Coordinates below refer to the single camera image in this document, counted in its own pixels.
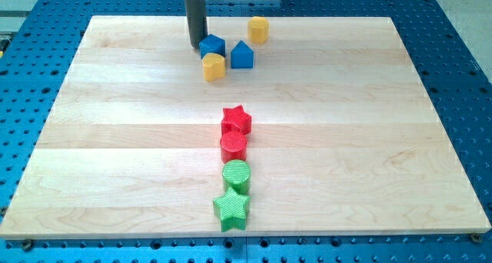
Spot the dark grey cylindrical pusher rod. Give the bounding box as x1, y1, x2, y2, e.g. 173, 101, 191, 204
184, 0, 208, 49

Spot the yellow hexagon block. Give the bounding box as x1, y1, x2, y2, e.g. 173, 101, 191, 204
248, 16, 269, 44

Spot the blue cube block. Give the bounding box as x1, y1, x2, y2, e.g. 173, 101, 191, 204
199, 34, 226, 58

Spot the yellow heart block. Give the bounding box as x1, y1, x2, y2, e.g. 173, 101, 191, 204
202, 53, 226, 82

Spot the blue pentagon house block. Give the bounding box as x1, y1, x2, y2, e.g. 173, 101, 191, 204
231, 41, 254, 68

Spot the red star block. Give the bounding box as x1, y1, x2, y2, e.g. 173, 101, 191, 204
221, 105, 252, 135

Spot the red cylinder block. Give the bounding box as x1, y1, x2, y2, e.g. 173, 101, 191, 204
220, 131, 248, 163

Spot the green cylinder block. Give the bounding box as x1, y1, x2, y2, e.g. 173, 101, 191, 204
222, 159, 251, 195

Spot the light wooden board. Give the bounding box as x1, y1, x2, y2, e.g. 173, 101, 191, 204
1, 15, 490, 239

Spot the green star block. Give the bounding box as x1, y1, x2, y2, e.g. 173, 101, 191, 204
213, 188, 251, 232

